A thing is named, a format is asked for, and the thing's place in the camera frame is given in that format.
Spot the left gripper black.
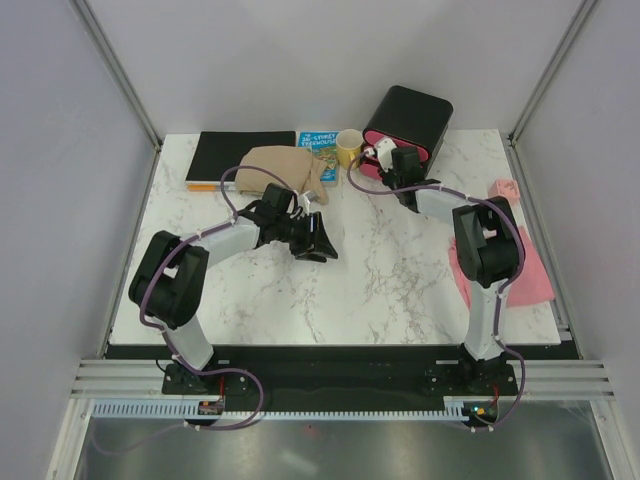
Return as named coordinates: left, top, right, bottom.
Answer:
left=275, top=212, right=338, bottom=264

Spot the black pink drawer unit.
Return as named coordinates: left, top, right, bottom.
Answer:
left=363, top=85, right=454, bottom=173

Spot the beige t shirt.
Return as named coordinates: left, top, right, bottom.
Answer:
left=235, top=146, right=329, bottom=205

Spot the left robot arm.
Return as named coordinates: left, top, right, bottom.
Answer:
left=128, top=183, right=338, bottom=393

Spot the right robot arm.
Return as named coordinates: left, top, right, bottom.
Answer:
left=376, top=140, right=526, bottom=394

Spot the yellow mug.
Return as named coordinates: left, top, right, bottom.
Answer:
left=335, top=129, right=364, bottom=170

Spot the blue treehouse book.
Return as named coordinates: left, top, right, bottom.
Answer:
left=297, top=131, right=339, bottom=187

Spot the pink cube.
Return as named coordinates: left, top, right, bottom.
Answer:
left=488, top=179, right=520, bottom=205

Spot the black notebook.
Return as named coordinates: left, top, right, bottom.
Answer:
left=185, top=130, right=296, bottom=186

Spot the orange pen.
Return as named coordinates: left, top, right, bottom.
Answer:
left=187, top=185, right=218, bottom=192

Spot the pink folded t shirt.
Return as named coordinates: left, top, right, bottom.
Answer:
left=447, top=224, right=556, bottom=309

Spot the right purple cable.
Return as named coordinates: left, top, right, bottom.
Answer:
left=346, top=147, right=528, bottom=434

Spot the purple cable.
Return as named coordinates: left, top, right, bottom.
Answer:
left=346, top=147, right=528, bottom=434
left=92, top=165, right=311, bottom=456

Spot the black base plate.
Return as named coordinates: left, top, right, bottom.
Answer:
left=159, top=343, right=518, bottom=413

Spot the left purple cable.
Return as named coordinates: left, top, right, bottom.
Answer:
left=92, top=165, right=311, bottom=456

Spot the white cable duct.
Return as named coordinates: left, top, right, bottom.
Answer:
left=91, top=397, right=472, bottom=422

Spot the right aluminium frame post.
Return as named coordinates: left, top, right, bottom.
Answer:
left=506, top=0, right=600, bottom=148

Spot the aluminium frame post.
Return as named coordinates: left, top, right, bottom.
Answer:
left=506, top=0, right=600, bottom=148
left=70, top=0, right=163, bottom=151

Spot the aluminium front rail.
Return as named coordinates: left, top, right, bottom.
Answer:
left=72, top=360, right=613, bottom=399

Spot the left aluminium frame post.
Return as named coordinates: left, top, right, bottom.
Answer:
left=70, top=0, right=163, bottom=151

